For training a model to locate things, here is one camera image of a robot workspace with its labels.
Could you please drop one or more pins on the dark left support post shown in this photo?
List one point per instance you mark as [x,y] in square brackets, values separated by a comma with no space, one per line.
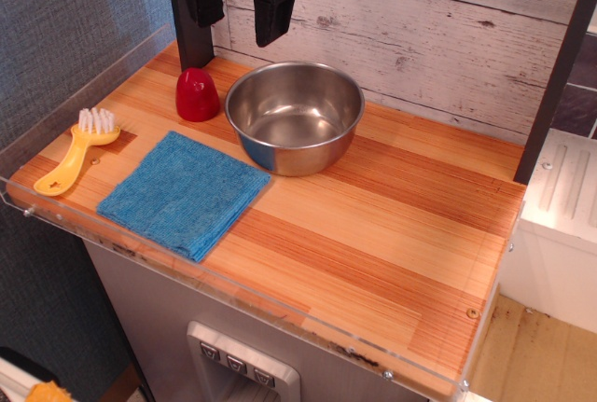
[195,44]

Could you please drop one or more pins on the white toy sink unit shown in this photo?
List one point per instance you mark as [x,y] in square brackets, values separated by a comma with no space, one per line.
[550,264]

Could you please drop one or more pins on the dark right support post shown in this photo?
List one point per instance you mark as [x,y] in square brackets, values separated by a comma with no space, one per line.
[571,45]

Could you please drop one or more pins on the dark support post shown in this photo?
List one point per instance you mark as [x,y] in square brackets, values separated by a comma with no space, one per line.
[195,44]
[571,45]

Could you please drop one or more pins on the silver toy fridge cabinet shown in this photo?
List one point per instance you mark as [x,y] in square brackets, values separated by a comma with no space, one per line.
[154,305]

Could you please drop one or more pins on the clear acrylic table guard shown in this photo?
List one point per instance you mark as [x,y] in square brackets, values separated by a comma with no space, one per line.
[409,227]

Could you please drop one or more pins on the blue cloth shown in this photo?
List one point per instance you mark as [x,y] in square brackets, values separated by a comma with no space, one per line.
[184,196]

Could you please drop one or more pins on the yellow object bottom left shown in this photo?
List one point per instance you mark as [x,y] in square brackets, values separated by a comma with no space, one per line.
[48,392]

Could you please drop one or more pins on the stainless steel bowl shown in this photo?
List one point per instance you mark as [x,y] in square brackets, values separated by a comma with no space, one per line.
[295,118]

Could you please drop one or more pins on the yellow scrub brush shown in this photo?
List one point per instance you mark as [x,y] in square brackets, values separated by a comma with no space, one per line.
[95,127]

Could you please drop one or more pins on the grey ice dispenser panel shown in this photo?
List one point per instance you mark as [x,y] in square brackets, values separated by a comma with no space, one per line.
[229,370]

